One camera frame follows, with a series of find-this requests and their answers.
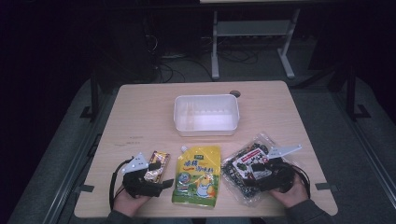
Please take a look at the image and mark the left hand-held gripper cable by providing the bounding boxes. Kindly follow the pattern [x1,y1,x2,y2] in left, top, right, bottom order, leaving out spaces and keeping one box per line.
[108,158,134,211]

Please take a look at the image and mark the hand-held gripper cable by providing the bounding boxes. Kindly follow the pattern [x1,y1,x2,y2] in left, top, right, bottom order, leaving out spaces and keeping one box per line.
[108,158,134,211]
[290,164,312,200]

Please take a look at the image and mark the yellow spouted pouch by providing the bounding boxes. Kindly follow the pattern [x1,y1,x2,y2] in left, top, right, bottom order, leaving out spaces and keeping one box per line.
[171,145,222,209]

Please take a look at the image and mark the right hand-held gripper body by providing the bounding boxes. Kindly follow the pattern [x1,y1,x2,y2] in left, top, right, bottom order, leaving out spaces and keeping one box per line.
[258,143,303,192]

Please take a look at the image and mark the right hand-held gripper cable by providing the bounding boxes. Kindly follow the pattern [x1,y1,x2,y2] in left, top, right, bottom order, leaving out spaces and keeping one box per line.
[290,164,312,200]

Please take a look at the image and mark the black floor cables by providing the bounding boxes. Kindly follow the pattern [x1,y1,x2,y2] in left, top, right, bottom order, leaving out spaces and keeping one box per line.
[145,34,260,84]

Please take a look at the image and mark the black metal stand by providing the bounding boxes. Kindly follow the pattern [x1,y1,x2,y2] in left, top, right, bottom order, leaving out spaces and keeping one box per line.
[79,69,101,122]
[345,64,372,122]

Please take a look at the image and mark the person's right hand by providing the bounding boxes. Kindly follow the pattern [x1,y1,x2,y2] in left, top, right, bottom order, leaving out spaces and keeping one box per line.
[269,174,310,209]

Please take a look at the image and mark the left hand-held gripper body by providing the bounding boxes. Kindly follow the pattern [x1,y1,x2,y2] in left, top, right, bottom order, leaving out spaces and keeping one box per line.
[120,152,164,199]

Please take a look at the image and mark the gold brown snack packet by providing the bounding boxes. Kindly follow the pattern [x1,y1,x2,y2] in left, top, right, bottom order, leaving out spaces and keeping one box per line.
[143,150,172,185]

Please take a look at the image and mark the white metal desk frame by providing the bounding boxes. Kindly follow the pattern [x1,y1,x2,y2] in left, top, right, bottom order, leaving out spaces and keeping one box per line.
[210,8,302,81]

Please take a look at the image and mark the clear seaweed snack packet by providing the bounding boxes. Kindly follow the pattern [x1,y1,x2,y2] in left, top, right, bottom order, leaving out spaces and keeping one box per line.
[220,132,302,208]

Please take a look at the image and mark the white plastic bin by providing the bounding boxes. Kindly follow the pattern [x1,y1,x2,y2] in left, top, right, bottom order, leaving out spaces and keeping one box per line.
[173,93,241,137]

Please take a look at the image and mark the grey tape strip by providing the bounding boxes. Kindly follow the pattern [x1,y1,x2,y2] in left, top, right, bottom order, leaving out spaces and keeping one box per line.
[315,182,339,192]
[74,184,95,193]

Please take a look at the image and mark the person's left hand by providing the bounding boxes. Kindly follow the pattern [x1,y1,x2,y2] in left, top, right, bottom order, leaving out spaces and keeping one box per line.
[112,185,153,217]

